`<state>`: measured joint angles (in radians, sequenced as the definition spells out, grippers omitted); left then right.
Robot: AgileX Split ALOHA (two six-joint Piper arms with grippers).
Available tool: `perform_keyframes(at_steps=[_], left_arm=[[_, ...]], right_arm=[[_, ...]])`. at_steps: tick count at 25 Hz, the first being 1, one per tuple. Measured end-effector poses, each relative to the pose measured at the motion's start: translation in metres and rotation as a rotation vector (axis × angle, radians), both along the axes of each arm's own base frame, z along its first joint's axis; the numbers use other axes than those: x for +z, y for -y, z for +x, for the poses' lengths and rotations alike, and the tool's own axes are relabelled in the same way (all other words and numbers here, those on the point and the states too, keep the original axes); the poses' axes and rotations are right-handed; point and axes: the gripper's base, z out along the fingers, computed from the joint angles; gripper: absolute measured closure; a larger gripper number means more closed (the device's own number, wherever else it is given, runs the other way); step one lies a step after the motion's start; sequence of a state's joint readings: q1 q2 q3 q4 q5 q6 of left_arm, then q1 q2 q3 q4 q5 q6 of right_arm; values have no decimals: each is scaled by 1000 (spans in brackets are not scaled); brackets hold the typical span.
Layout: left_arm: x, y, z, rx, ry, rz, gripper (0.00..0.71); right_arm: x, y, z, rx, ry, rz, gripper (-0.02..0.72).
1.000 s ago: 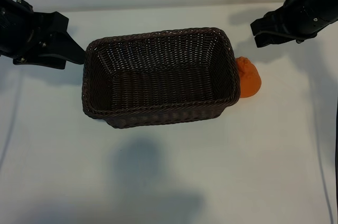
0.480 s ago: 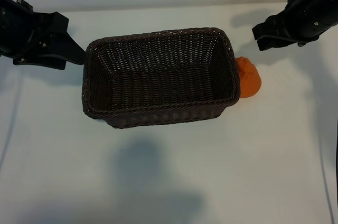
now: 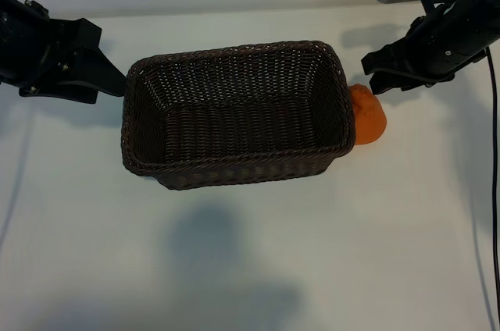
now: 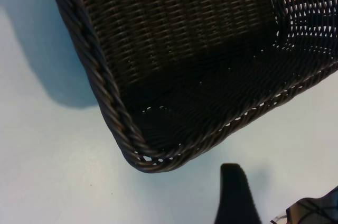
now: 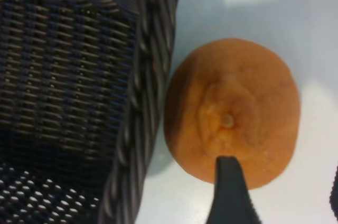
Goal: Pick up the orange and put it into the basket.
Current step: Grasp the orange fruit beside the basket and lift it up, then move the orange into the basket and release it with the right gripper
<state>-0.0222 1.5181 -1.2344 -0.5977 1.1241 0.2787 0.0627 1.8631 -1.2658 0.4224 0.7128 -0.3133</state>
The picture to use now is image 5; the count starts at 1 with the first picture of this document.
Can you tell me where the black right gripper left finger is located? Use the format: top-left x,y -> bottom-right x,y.
208,156 -> 262,224

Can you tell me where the dark brown woven basket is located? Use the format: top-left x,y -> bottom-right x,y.
0,0 -> 181,224

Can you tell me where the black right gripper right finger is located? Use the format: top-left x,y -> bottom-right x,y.
328,165 -> 338,209

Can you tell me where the bumpy orange fruit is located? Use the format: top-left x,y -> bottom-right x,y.
163,38 -> 302,191

